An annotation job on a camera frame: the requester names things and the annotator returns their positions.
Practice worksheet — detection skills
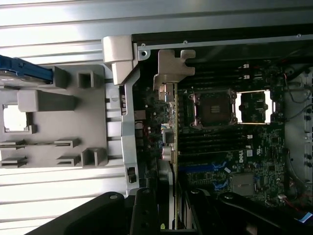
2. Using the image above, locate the hard disk in blue bracket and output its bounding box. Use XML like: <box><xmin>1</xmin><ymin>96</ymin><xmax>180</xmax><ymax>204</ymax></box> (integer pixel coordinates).
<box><xmin>0</xmin><ymin>55</ymin><xmax>54</xmax><ymax>86</ymax></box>

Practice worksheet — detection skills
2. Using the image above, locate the gray plastic parts rack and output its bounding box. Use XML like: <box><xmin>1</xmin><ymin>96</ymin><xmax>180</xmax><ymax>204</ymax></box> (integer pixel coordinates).
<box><xmin>0</xmin><ymin>65</ymin><xmax>108</xmax><ymax>169</ymax></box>

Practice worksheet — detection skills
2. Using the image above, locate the CPU socket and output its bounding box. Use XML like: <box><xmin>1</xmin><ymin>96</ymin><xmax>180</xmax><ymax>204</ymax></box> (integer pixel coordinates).
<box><xmin>188</xmin><ymin>87</ymin><xmax>237</xmax><ymax>130</ymax></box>

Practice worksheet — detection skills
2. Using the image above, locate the silver CPU chip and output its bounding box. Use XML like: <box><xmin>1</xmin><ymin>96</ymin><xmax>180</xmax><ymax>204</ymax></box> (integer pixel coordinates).
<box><xmin>2</xmin><ymin>105</ymin><xmax>28</xmax><ymax>132</ymax></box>

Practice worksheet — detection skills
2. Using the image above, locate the blue expansion slot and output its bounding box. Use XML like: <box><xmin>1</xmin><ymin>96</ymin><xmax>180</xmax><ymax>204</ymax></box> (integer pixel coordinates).
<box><xmin>179</xmin><ymin>163</ymin><xmax>226</xmax><ymax>172</ymax></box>

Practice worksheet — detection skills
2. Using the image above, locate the green motherboard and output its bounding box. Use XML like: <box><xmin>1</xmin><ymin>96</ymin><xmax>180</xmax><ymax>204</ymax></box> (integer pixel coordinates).
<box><xmin>133</xmin><ymin>61</ymin><xmax>298</xmax><ymax>222</ymax></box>

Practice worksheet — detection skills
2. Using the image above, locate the silver socket cover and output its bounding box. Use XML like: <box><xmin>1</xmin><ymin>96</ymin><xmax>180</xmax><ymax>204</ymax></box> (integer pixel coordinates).
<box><xmin>236</xmin><ymin>89</ymin><xmax>276</xmax><ymax>125</ymax></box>

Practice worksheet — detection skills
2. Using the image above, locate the silver chipset heatsink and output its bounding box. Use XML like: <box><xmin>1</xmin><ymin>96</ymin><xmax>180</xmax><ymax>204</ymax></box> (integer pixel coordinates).
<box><xmin>231</xmin><ymin>173</ymin><xmax>255</xmax><ymax>197</ymax></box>

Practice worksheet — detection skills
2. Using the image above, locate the open black PC case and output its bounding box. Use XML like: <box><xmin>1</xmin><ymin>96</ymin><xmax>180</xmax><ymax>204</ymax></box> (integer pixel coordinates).
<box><xmin>102</xmin><ymin>33</ymin><xmax>313</xmax><ymax>235</ymax></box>

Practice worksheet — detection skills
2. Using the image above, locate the blue SATA wire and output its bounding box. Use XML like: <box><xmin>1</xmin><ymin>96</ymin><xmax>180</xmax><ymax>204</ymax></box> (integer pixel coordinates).
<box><xmin>294</xmin><ymin>211</ymin><xmax>313</xmax><ymax>224</ymax></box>

